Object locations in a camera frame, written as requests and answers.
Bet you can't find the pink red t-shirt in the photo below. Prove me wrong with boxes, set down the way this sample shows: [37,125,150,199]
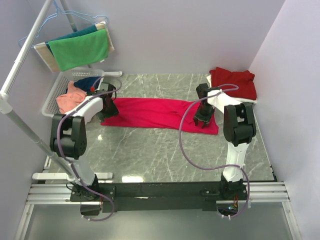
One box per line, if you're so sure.
[101,97,219,135]

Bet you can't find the teal hanging towel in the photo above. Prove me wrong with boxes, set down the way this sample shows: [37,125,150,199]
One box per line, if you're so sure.
[46,25,98,58]

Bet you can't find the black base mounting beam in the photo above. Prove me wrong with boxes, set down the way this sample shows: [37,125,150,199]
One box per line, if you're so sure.
[66,180,250,217]

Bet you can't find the salmon t-shirt in basket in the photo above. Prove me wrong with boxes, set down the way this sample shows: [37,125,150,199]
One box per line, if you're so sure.
[56,81,87,114]

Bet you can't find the white clothes rack pole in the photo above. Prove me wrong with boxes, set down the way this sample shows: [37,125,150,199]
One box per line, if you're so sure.
[0,0,93,179]

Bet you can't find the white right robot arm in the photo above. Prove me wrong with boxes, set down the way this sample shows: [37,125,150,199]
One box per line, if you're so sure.
[193,83,257,200]

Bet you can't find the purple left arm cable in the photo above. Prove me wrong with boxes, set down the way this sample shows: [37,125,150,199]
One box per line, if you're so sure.
[56,75,123,222]

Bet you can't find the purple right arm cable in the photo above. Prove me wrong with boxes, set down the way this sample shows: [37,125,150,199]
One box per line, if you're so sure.
[178,84,251,219]

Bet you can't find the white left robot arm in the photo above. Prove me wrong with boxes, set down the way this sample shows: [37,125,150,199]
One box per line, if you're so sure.
[50,84,119,201]

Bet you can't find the aluminium rail frame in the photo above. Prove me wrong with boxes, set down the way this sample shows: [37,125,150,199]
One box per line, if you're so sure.
[14,182,302,240]

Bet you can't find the navy t-shirt in basket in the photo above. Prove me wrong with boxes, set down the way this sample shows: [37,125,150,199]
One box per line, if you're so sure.
[73,76,102,94]

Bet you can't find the dark red folded t-shirt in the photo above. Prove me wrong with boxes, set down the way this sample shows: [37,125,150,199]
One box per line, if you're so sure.
[209,67,257,101]

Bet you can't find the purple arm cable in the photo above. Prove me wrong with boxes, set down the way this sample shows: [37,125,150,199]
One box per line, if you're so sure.
[56,75,123,222]
[178,84,251,219]

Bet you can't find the white laundry basket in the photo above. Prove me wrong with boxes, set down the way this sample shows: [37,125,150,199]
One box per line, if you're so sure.
[41,69,106,118]

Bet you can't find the blue wire hanger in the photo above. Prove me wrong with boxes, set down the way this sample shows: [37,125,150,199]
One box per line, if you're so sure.
[17,5,109,50]

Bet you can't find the green hanging towel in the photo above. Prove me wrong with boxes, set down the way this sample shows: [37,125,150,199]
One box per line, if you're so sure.
[48,29,109,72]

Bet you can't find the beige hanging towel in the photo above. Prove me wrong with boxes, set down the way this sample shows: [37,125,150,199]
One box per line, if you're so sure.
[33,21,115,72]

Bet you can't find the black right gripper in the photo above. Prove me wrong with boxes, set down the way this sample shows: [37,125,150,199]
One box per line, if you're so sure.
[193,103,216,128]

